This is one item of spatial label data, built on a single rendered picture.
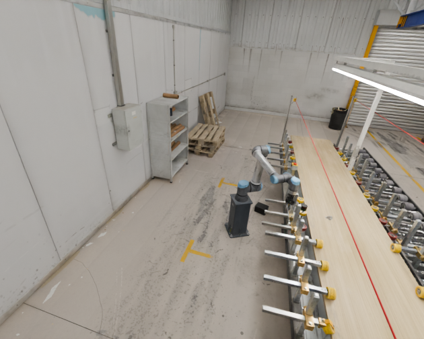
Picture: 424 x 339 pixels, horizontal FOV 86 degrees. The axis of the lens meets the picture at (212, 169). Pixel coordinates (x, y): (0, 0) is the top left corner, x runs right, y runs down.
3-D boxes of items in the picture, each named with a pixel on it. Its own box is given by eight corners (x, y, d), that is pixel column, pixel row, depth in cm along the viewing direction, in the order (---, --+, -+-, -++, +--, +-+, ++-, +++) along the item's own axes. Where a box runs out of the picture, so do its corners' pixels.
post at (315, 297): (296, 335, 167) (313, 296, 144) (295, 331, 170) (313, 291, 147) (301, 337, 166) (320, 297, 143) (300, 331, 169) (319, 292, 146)
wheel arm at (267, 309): (262, 311, 157) (262, 309, 155) (262, 307, 159) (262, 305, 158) (318, 326, 151) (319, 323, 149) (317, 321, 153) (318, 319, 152)
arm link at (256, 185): (245, 187, 331) (256, 142, 287) (256, 185, 336) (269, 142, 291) (250, 194, 320) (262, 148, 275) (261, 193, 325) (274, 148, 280)
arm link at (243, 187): (235, 190, 327) (236, 179, 318) (245, 188, 331) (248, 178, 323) (239, 196, 314) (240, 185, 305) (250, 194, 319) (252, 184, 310)
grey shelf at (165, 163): (151, 179, 471) (145, 102, 396) (170, 160, 547) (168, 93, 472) (171, 183, 461) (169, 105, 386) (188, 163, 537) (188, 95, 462)
